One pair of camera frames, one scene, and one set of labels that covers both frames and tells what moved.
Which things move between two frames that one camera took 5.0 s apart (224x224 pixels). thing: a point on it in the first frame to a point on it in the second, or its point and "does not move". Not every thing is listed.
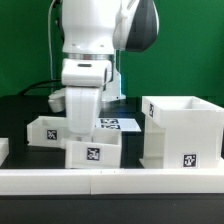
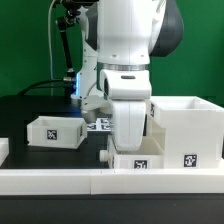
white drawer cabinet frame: x=182 y=132 does not move
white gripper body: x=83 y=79 to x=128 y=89
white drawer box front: x=102 y=152 to x=150 y=155
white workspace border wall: x=203 y=180 does not move
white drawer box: x=47 y=131 does not move
